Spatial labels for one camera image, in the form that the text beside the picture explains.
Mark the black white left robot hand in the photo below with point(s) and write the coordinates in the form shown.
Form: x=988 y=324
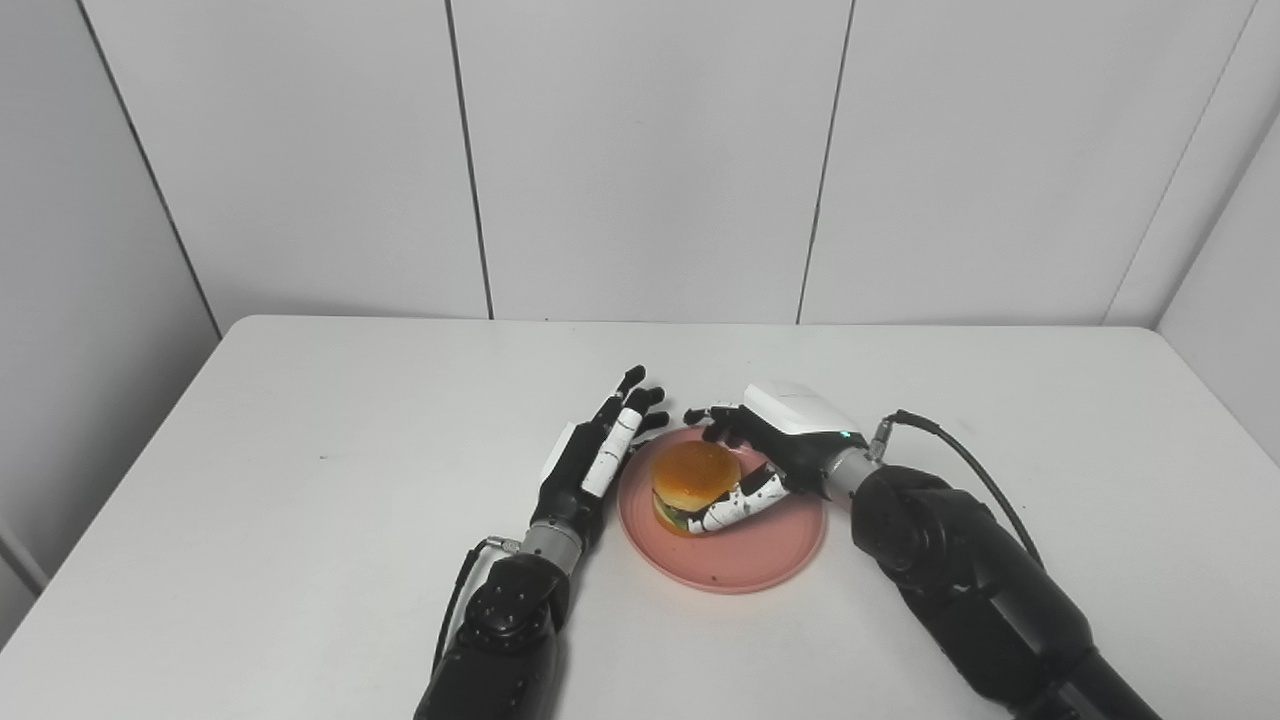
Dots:
x=580 y=475

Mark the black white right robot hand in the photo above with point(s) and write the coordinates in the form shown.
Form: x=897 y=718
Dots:
x=800 y=430

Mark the toy hamburger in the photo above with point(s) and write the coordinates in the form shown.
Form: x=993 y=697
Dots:
x=692 y=475

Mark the pink round plate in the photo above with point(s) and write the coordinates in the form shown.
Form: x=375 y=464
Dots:
x=760 y=550

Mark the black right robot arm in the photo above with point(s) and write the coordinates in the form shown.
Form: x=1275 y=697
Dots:
x=980 y=590

